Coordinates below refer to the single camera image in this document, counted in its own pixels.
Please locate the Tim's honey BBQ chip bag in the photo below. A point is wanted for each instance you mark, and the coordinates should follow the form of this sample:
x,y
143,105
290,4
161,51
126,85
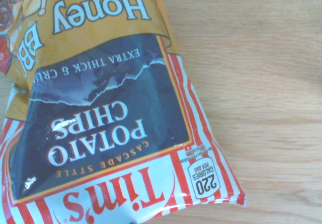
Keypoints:
x,y
105,103

